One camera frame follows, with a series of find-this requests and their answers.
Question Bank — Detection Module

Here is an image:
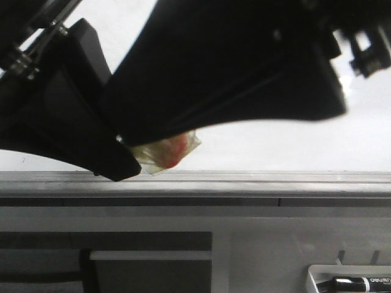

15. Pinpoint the white plastic marker tray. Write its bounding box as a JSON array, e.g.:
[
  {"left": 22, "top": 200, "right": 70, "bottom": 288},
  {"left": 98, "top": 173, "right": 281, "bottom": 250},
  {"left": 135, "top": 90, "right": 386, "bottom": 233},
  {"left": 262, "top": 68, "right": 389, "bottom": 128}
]
[{"left": 306, "top": 264, "right": 390, "bottom": 292}]

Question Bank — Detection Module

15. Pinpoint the white whiteboard marker with tape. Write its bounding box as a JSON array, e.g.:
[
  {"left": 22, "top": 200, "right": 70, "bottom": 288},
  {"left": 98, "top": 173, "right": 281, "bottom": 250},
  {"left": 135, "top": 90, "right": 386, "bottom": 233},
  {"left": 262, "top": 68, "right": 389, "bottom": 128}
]
[{"left": 115, "top": 130, "right": 202, "bottom": 177}]

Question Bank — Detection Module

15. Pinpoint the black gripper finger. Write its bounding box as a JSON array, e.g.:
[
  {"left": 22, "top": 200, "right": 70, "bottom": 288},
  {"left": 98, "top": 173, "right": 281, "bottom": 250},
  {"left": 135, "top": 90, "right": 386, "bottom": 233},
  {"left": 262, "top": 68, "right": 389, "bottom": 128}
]
[
  {"left": 1, "top": 19, "right": 141, "bottom": 181},
  {"left": 99, "top": 1, "right": 346, "bottom": 144}
]

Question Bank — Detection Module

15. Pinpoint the white whiteboard with metal frame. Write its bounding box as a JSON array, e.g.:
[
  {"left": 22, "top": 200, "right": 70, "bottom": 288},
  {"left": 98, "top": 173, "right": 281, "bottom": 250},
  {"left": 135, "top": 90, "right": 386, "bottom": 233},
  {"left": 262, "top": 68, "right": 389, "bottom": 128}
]
[{"left": 0, "top": 0, "right": 391, "bottom": 208}]

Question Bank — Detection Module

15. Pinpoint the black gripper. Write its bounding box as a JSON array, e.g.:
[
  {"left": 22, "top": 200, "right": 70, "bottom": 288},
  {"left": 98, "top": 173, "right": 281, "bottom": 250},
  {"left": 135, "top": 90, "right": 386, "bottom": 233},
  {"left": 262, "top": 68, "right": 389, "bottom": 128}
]
[{"left": 301, "top": 1, "right": 390, "bottom": 78}]

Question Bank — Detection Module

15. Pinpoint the black marker in tray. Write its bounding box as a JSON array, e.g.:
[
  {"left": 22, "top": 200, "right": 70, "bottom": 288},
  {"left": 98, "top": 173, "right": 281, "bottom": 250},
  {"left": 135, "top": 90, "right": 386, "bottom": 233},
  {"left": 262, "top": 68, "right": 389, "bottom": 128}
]
[{"left": 316, "top": 277, "right": 390, "bottom": 292}]

